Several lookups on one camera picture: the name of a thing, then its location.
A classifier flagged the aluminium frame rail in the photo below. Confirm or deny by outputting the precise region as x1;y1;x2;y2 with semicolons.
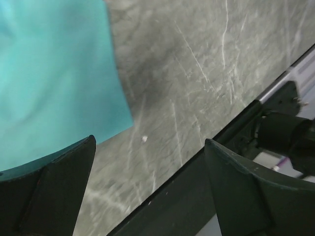
257;45;315;119

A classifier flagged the teal t shirt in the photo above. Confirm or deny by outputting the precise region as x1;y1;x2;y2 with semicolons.
0;0;133;171

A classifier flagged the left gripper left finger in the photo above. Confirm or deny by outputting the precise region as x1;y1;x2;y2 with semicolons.
0;135;96;236

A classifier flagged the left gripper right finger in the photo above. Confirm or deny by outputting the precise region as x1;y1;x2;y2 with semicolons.
204;139;315;236

